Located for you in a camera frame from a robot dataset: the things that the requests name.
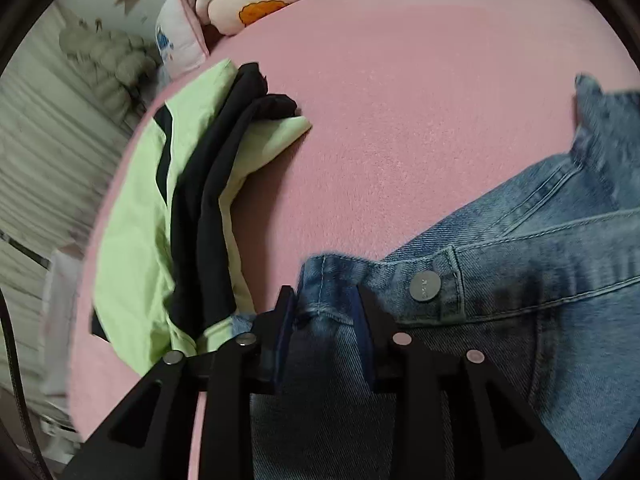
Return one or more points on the pink bed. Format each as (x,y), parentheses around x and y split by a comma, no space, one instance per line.
(400,110)

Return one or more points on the pale green puffer coat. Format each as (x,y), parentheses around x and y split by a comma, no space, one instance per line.
(110,55)

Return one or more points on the white printed pillow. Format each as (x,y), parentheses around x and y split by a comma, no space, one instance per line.
(175,45)

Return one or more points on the green and black jacket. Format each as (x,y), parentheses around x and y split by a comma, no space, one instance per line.
(135,235)

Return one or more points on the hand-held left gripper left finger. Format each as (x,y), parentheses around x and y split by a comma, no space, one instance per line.
(280,340)

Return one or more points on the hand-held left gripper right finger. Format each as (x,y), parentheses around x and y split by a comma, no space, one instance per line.
(362,335)

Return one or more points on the blue denim jacket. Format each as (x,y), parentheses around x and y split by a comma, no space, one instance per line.
(525,310)

